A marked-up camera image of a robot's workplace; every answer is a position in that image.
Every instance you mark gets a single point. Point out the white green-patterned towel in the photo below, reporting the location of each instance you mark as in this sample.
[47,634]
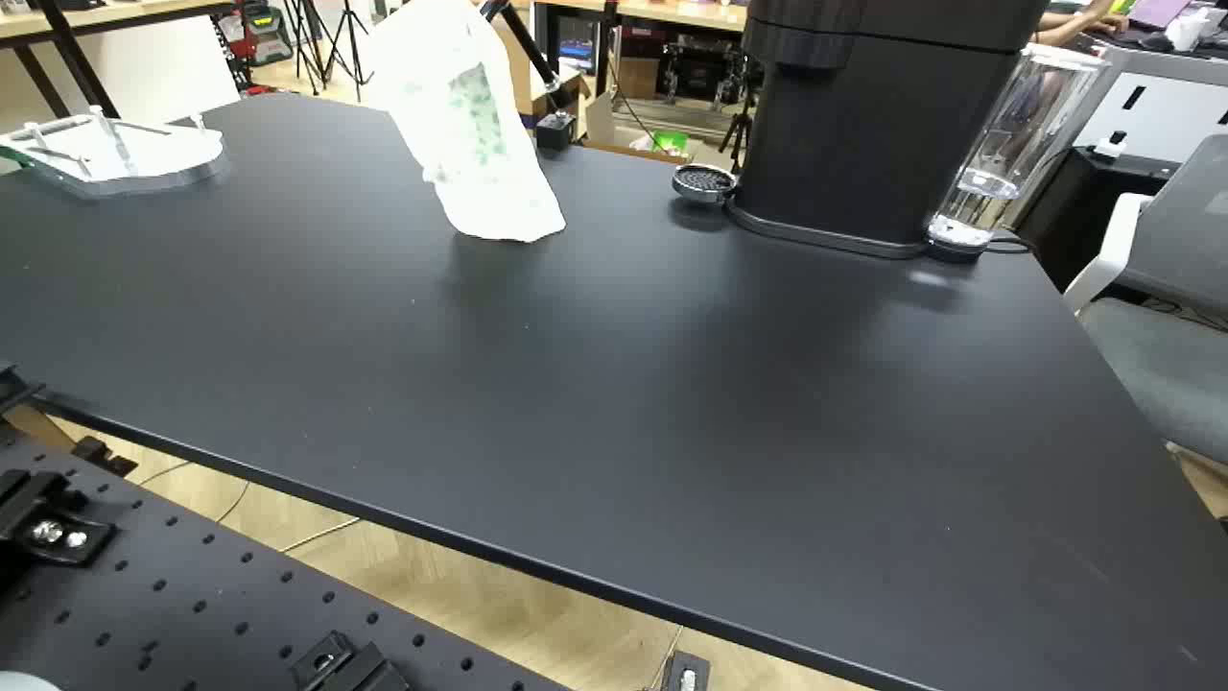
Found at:
[473,139]

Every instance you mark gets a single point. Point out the round black lid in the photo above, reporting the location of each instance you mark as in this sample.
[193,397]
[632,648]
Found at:
[705,181]

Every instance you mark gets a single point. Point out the green plastic bag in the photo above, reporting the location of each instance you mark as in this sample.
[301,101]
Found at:
[669,139]

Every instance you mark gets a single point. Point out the black tripod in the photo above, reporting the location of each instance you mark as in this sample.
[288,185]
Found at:
[742,118]
[338,41]

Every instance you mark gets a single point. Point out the large black coffee machine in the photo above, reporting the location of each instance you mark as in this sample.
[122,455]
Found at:
[869,127]

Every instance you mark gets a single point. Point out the long wooden work table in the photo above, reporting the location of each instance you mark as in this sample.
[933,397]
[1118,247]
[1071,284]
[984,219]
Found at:
[665,14]

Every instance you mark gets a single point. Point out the long black clamp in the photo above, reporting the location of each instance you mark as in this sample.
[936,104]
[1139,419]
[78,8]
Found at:
[345,661]

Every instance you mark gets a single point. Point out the clear glass cup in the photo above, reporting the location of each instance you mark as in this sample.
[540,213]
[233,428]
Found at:
[1020,139]

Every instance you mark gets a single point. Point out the black perforated breadboard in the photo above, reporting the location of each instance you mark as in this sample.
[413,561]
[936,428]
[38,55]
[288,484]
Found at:
[166,599]

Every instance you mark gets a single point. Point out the clear plastic dish rack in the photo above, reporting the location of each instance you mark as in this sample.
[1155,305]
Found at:
[129,154]

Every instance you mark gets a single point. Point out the small black clamp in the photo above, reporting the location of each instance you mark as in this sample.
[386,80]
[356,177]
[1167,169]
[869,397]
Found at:
[102,455]

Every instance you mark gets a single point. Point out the white panel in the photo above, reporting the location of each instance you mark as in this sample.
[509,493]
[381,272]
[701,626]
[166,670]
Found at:
[166,64]

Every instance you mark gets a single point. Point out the grey white office chair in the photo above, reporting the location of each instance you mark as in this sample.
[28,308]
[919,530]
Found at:
[1165,348]

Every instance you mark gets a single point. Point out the white side desk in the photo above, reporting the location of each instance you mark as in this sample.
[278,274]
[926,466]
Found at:
[1154,108]

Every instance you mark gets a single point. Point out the black clamp with silver screws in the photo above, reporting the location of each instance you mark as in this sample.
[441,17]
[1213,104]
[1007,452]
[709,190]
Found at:
[50,524]

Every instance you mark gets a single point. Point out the wooden desk with black legs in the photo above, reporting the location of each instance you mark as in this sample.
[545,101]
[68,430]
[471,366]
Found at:
[115,17]

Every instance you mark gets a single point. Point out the grey rounded cover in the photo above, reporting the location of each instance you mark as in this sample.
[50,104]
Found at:
[26,680]

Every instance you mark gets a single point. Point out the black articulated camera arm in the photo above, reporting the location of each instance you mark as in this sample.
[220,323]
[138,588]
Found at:
[555,127]

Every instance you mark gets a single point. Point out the small silver bracket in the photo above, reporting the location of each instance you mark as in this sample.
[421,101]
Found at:
[686,673]

